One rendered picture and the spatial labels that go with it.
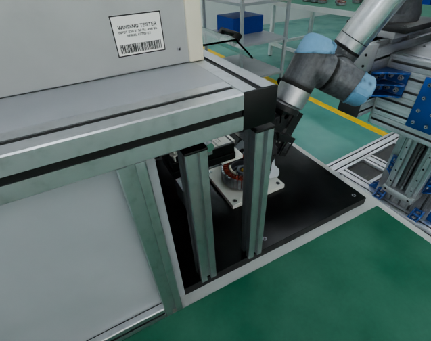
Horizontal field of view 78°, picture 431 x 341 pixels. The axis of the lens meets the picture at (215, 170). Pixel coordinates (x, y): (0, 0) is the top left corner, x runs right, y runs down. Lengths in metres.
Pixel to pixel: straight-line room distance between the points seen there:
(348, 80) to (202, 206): 0.43
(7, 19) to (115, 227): 0.24
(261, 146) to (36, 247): 0.29
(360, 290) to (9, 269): 0.53
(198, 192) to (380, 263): 0.41
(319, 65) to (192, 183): 0.41
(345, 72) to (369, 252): 0.38
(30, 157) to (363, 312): 0.53
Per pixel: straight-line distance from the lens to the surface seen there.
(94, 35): 0.37
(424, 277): 0.66
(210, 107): 0.28
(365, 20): 0.78
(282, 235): 0.59
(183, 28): 0.40
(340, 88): 0.67
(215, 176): 0.70
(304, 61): 0.63
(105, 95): 0.33
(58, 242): 0.35
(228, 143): 0.57
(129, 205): 0.31
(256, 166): 0.38
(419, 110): 1.18
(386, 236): 0.69
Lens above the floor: 1.23
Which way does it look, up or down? 38 degrees down
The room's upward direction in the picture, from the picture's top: 3 degrees counter-clockwise
